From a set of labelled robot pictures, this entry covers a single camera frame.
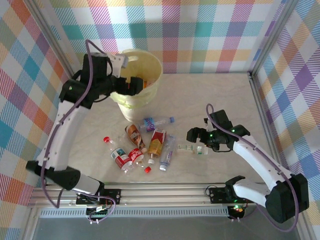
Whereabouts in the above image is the clear bottle green white label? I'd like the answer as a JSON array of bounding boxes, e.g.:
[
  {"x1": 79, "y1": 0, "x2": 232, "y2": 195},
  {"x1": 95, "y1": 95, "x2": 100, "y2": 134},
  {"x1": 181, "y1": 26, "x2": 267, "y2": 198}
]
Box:
[{"x1": 177, "y1": 143, "x2": 209, "y2": 156}]

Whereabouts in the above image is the clear crushed bottle white cap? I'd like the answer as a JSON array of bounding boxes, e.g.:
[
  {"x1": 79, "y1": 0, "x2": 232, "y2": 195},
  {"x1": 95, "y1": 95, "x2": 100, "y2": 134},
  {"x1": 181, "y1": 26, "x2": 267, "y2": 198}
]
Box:
[{"x1": 159, "y1": 134, "x2": 177, "y2": 172}]

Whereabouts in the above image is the red gold label bottle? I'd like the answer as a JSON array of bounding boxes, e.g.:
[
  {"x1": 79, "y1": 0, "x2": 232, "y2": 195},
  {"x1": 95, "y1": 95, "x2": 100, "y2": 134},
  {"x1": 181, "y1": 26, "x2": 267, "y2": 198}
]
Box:
[{"x1": 147, "y1": 128, "x2": 168, "y2": 165}]

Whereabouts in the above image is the brown label bottle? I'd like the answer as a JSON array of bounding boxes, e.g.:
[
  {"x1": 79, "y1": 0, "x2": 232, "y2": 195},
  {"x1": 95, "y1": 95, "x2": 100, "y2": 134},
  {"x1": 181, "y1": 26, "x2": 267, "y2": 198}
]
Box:
[{"x1": 124, "y1": 124, "x2": 148, "y2": 154}]

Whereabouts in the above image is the pale yellow lined bin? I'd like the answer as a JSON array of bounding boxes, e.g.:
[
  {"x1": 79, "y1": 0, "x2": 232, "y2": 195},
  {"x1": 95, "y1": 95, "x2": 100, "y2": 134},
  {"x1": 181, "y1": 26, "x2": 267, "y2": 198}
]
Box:
[{"x1": 109, "y1": 48, "x2": 164, "y2": 122}]

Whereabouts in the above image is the clear bottle blue cap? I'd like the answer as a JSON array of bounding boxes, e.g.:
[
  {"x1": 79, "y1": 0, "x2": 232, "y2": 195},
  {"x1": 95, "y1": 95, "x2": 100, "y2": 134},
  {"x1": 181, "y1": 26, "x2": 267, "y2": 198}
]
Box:
[{"x1": 138, "y1": 116, "x2": 175, "y2": 133}]

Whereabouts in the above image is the red cola label bottle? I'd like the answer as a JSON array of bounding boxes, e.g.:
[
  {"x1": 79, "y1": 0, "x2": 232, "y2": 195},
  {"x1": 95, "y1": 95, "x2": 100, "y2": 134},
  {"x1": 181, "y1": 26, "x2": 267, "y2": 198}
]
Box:
[{"x1": 128, "y1": 147, "x2": 153, "y2": 174}]

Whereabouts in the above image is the clear bottle white red label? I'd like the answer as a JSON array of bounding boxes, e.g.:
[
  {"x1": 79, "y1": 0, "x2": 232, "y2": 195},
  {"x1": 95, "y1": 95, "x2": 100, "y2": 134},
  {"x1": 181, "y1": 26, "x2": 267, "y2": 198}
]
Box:
[{"x1": 103, "y1": 136, "x2": 135, "y2": 176}]

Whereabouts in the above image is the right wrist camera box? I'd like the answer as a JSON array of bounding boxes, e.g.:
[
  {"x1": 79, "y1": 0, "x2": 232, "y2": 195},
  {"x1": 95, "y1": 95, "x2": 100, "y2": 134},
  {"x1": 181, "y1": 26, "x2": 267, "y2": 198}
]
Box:
[{"x1": 202, "y1": 116, "x2": 213, "y2": 131}]

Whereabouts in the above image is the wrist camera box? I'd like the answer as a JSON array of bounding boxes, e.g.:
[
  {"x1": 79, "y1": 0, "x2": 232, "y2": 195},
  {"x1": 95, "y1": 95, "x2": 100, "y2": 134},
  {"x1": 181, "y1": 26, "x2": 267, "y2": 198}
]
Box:
[
  {"x1": 202, "y1": 116, "x2": 213, "y2": 131},
  {"x1": 106, "y1": 52, "x2": 130, "y2": 77}
]

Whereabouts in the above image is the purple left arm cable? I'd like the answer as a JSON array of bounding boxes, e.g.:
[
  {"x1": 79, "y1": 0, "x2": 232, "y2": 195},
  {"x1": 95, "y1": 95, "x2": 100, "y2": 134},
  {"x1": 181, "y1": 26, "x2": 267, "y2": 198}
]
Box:
[{"x1": 41, "y1": 39, "x2": 118, "y2": 210}]

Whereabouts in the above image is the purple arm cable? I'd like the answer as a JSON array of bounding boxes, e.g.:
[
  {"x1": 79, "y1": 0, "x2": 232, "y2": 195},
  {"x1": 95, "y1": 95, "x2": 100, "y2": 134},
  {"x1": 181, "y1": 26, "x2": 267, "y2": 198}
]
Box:
[
  {"x1": 205, "y1": 103, "x2": 301, "y2": 231},
  {"x1": 41, "y1": 39, "x2": 118, "y2": 210}
]

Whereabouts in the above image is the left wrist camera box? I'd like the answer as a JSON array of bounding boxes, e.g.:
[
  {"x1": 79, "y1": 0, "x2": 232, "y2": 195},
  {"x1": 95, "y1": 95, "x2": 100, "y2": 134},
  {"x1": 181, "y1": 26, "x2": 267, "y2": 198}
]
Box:
[{"x1": 106, "y1": 52, "x2": 130, "y2": 77}]

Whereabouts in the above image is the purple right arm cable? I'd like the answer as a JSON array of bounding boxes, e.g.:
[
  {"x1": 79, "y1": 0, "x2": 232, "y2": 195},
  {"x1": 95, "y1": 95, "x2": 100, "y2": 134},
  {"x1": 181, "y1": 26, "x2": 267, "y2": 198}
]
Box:
[{"x1": 205, "y1": 103, "x2": 301, "y2": 231}]

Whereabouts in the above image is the aluminium side rail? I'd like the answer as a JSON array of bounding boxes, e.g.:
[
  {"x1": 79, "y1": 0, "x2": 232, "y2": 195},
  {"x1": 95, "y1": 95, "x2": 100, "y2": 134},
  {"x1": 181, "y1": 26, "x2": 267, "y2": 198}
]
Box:
[
  {"x1": 42, "y1": 74, "x2": 80, "y2": 188},
  {"x1": 248, "y1": 71, "x2": 288, "y2": 186}
]

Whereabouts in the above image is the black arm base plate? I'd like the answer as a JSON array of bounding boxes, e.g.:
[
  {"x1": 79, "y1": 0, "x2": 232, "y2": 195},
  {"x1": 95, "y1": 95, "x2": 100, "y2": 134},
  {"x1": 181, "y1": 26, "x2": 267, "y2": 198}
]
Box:
[
  {"x1": 75, "y1": 188, "x2": 123, "y2": 206},
  {"x1": 208, "y1": 186, "x2": 256, "y2": 204}
]

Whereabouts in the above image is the aluminium frame rail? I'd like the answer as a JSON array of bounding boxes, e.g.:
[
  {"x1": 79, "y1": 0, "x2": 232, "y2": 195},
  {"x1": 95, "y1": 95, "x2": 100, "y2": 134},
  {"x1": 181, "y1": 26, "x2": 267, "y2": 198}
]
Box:
[{"x1": 27, "y1": 183, "x2": 305, "y2": 209}]

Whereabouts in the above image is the aluminium upright post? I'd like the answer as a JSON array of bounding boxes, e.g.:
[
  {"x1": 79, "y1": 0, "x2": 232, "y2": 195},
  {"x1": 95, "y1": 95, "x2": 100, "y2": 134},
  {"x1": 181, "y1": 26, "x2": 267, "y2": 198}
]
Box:
[
  {"x1": 29, "y1": 0, "x2": 79, "y2": 81},
  {"x1": 249, "y1": 0, "x2": 300, "y2": 79}
]

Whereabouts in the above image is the perforated grey cable duct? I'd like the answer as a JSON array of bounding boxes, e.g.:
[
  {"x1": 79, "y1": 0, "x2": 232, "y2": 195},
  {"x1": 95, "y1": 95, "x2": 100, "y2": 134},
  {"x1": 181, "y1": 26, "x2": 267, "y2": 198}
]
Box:
[{"x1": 39, "y1": 208, "x2": 230, "y2": 219}]

